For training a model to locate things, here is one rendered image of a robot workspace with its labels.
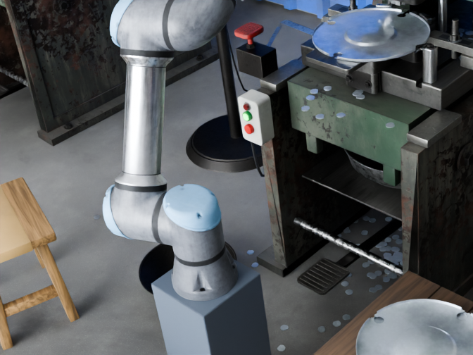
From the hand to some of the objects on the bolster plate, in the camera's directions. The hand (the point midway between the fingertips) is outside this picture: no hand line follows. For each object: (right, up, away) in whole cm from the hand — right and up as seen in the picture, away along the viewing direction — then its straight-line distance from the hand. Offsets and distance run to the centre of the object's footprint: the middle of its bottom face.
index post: (+44, -24, -18) cm, 54 cm away
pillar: (+51, -10, -4) cm, 52 cm away
